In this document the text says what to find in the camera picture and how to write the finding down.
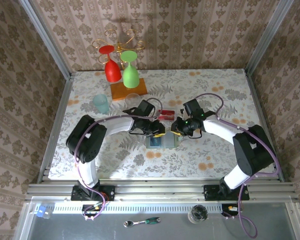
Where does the clear glass jar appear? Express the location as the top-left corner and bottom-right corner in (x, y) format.
(187, 204), (209, 224)

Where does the aluminium frame rail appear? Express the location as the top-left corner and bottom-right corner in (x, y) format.
(24, 177), (300, 204)

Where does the black connector block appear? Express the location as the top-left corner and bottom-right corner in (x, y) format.
(221, 203), (241, 218)
(81, 203), (109, 218)

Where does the ratchet wrench green handle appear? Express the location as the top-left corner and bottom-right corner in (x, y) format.
(123, 216), (162, 228)

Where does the purple cable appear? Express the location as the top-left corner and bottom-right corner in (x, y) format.
(194, 93), (281, 237)
(74, 97), (164, 222)

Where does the red wine glass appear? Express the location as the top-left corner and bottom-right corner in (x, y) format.
(98, 44), (123, 84)

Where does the clear plastic cup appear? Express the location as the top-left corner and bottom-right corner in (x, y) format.
(124, 92), (142, 111)

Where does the green wine glass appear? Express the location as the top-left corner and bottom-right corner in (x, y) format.
(119, 50), (140, 89)

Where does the grey metal tray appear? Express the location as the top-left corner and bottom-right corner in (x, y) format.
(14, 196), (300, 240)

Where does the aluminium table side rail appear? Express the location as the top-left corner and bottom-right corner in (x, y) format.
(244, 69), (286, 183)
(36, 71), (77, 185)

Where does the teal plastic cup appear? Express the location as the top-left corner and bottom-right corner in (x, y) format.
(92, 94), (111, 115)

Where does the aluminium frame post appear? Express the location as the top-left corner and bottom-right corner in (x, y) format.
(244, 0), (295, 76)
(17, 0), (74, 81)

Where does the gold wire rack wooden base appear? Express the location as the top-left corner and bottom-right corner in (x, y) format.
(91, 28), (149, 102)

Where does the blue white plastic connector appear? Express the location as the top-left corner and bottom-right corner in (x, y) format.
(36, 204), (53, 220)

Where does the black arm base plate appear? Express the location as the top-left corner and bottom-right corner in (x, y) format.
(71, 185), (116, 202)
(203, 184), (250, 202)

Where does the pale green card holder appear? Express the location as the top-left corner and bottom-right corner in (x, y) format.
(145, 131), (179, 149)

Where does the white perforated cable duct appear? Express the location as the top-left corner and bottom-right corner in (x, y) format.
(51, 204), (226, 215)

